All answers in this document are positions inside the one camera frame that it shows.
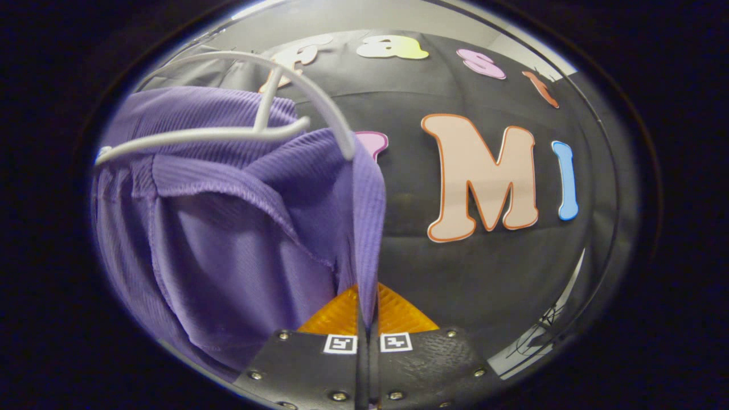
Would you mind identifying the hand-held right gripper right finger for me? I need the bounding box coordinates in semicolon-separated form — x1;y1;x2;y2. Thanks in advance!
369;282;493;410

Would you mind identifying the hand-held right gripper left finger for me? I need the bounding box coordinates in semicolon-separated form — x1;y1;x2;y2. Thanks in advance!
234;284;368;410

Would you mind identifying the purple ribbed shirt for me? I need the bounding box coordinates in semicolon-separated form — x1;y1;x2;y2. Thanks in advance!
91;85;388;383

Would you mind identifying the white clothes hanger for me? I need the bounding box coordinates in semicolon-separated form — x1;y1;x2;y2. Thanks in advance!
94;51;357;167

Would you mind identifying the black backdrop cloth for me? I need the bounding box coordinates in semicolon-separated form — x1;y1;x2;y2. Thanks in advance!
137;30;644;376

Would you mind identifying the black tripod stand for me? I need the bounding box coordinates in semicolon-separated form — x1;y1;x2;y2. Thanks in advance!
507;305;570;359

